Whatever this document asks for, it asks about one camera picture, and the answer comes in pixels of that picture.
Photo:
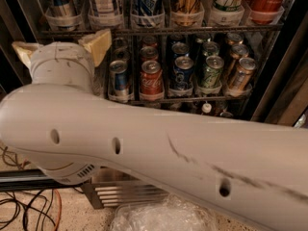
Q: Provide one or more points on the fridge door right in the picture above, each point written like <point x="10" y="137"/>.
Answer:
<point x="285" y="99"/>

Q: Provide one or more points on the blue pepsi can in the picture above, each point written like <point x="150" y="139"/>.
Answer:
<point x="181" y="74"/>
<point x="180" y="49"/>

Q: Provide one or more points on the red coca-cola can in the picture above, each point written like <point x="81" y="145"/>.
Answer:
<point x="151" y="78"/>
<point x="149" y="53"/>
<point x="264" y="11"/>

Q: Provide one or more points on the green soda can front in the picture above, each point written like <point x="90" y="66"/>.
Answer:
<point x="210" y="72"/>

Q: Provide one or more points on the black fridge door left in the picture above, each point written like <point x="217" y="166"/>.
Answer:
<point x="19" y="20"/>

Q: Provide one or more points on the green soda can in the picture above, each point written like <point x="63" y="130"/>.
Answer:
<point x="210" y="48"/>
<point x="210" y="72"/>

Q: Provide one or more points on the gold tall can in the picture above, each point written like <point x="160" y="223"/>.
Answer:
<point x="185" y="11"/>

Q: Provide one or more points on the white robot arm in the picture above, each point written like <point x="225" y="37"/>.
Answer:
<point x="255" y="172"/>

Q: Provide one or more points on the blue pepsi can front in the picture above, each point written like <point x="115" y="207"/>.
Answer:
<point x="181" y="74"/>

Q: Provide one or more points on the gold soda can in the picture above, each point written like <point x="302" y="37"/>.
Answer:
<point x="241" y="73"/>
<point x="236" y="52"/>

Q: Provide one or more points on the top wire shelf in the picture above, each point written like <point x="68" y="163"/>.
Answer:
<point x="166" y="31"/>

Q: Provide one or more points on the red coca-cola can front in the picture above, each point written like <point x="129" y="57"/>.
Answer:
<point x="151" y="78"/>

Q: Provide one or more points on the blue white tall can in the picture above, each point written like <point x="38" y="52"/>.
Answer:
<point x="146" y="10"/>

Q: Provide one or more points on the white striped tall can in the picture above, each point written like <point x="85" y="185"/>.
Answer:
<point x="106" y="13"/>

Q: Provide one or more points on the gold soda can front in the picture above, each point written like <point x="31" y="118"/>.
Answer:
<point x="241" y="73"/>

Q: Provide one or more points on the gold can bottom shelf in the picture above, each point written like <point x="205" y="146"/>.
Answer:
<point x="226" y="115"/>

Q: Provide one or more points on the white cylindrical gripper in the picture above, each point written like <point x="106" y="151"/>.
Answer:
<point x="61" y="53"/>

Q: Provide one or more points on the stainless fridge base grille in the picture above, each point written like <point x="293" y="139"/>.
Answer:
<point x="109" y="188"/>

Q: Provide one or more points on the clear plastic bag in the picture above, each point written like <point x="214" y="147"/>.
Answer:
<point x="173" y="213"/>

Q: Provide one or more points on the red coca-cola top can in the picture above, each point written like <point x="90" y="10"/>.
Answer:
<point x="264" y="11"/>

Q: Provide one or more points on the white cap juice bottle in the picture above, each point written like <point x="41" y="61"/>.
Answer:
<point x="206" y="108"/>

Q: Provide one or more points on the blue redbull can middle shelf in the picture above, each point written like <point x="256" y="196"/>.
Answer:
<point x="119" y="77"/>

